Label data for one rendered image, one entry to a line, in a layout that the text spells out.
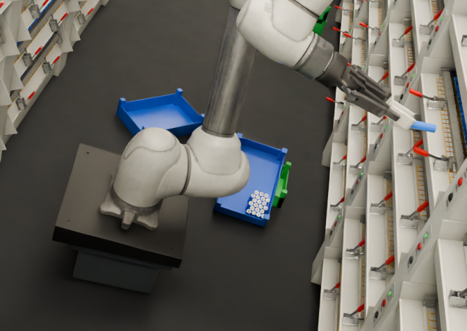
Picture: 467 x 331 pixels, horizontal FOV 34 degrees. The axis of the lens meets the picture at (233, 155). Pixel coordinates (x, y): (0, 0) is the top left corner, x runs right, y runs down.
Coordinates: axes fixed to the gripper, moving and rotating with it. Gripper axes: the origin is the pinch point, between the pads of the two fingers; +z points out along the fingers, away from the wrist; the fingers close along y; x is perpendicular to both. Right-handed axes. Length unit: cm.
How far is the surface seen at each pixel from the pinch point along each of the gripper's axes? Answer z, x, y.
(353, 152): 33, 63, 85
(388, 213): 32, 42, 30
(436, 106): 18.2, 6.0, 28.8
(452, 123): 19.8, 3.1, 18.9
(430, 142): 16.6, 7.8, 13.1
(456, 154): 19.9, 3.0, 5.4
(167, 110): -27, 113, 119
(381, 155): 25, 37, 48
